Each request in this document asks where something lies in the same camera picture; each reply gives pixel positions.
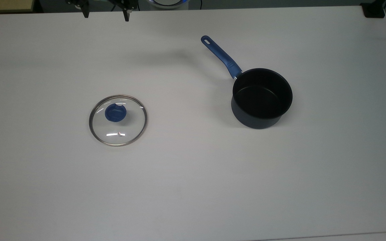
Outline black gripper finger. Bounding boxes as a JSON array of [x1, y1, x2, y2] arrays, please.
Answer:
[[66, 0, 90, 19], [112, 0, 138, 22]]

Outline glass lid with blue knob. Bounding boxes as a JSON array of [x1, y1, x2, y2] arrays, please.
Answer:
[[89, 95, 148, 147]]

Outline light wooden board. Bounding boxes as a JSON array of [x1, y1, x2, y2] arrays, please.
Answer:
[[0, 0, 34, 13]]

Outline black clamp block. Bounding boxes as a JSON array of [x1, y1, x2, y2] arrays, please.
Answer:
[[361, 0, 386, 19]]

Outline dark saucepan with blue handle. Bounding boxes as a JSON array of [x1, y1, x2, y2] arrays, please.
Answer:
[[201, 35, 293, 130]]

